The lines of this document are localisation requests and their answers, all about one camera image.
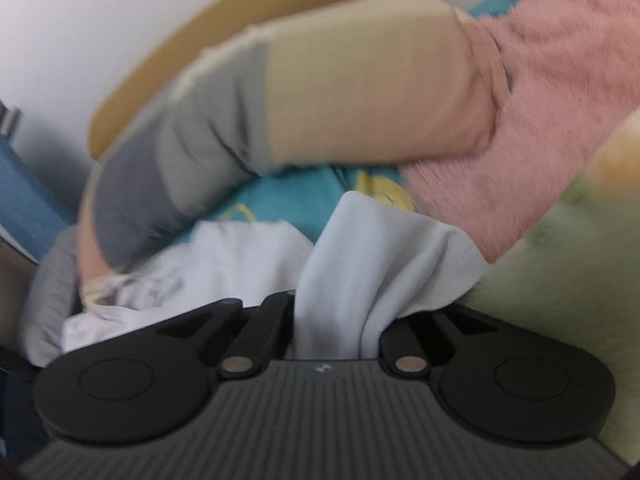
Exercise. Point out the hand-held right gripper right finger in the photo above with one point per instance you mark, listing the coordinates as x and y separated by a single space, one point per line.
405 340

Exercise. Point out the patchwork pillow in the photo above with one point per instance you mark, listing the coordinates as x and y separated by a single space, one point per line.
350 85

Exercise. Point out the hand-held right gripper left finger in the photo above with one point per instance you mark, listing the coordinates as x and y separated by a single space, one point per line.
275 310

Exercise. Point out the blue chair cushion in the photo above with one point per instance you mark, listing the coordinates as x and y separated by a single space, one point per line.
25 200

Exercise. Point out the teal printed bed sheet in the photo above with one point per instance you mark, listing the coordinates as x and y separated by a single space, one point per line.
290 195

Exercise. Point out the green printed fleece blanket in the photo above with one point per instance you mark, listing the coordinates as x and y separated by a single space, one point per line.
575 285

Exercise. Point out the pink fluffy garment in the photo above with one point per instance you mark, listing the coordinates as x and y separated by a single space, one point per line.
550 110

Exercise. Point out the mustard yellow headboard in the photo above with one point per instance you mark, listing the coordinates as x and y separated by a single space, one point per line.
150 95

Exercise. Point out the white shirt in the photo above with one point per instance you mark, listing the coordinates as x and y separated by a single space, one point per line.
350 260

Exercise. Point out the grey seat cushion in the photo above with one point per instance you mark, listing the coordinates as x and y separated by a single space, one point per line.
45 300

